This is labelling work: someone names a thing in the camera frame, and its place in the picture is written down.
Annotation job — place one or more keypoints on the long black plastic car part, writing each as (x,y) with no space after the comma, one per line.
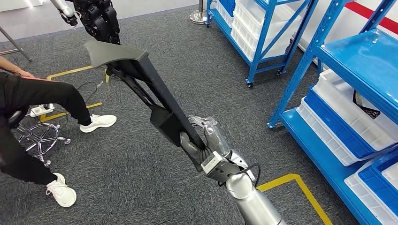
(164,121)

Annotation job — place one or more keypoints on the yellow floor tape square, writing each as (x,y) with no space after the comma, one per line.
(71,71)

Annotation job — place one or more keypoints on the blue plastic bin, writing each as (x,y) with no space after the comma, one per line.
(335,127)
(376,183)
(228,6)

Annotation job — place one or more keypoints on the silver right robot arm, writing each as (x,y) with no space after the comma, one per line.
(255,205)

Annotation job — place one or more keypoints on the chrome swivel stool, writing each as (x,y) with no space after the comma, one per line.
(66,141)

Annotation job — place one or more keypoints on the person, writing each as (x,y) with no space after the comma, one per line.
(46,93)

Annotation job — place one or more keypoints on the black part in bin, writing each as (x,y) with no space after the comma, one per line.
(368,110)

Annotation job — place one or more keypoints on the chrome stanchion post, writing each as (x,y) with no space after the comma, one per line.
(199,17)

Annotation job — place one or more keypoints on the white car with red stripe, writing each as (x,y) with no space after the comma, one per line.
(348,21)

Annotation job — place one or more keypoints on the black humanoid robot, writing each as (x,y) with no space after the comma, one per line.
(99,21)

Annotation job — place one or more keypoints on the white power strip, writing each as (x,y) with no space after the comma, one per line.
(42,110)

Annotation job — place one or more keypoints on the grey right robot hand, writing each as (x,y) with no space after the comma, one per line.
(217,139)

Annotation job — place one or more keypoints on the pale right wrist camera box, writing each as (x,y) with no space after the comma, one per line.
(213,163)

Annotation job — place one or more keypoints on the blue metal shelf rack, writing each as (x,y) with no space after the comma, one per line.
(367,59)
(258,52)

